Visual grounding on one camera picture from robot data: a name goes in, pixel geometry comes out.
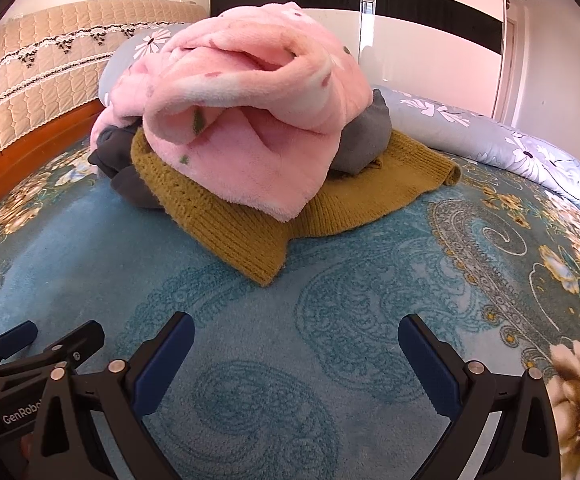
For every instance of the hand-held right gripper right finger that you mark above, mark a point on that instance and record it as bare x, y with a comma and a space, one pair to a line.
430, 370

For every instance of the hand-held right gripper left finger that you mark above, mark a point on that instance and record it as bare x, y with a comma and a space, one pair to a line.
164, 367

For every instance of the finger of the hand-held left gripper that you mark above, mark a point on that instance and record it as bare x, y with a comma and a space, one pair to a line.
17, 336
82, 340

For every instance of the pink fleece garment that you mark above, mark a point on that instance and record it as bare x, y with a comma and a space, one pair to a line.
250, 110

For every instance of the teal floral blanket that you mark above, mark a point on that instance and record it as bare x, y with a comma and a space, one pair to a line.
320, 285

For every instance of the mustard knitted sweater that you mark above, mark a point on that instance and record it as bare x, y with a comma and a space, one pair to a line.
229, 225

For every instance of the wooden headboard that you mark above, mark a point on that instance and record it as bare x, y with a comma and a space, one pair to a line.
34, 150

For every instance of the grey garment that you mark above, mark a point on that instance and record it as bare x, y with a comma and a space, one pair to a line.
360, 145

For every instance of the beige quilted headboard cover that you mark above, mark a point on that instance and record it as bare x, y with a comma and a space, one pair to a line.
44, 60

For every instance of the white wardrobe with black stripe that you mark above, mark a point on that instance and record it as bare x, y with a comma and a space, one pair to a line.
420, 50

